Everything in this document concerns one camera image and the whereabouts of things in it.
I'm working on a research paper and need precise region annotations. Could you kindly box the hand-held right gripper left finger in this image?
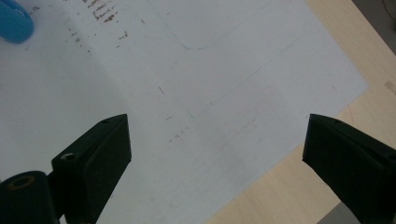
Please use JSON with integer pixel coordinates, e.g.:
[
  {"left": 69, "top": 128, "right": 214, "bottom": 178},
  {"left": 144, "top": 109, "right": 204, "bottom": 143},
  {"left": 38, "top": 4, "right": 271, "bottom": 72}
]
[{"left": 50, "top": 113, "right": 133, "bottom": 224}]

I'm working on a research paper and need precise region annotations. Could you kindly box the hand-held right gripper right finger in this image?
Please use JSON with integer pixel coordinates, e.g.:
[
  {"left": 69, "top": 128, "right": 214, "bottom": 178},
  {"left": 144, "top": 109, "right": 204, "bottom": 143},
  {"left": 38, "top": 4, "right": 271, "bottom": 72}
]
[{"left": 302, "top": 113, "right": 396, "bottom": 224}]

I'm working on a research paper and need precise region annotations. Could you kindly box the white table mat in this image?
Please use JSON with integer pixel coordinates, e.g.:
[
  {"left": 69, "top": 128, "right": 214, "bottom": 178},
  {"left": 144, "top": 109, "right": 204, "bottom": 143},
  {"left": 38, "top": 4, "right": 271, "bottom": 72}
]
[{"left": 0, "top": 0, "right": 369, "bottom": 224}]

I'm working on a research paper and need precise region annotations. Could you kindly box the blue plastic object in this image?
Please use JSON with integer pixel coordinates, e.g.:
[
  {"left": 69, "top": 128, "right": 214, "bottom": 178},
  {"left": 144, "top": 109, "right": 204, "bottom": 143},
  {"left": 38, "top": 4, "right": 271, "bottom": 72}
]
[{"left": 0, "top": 0, "right": 35, "bottom": 45}]

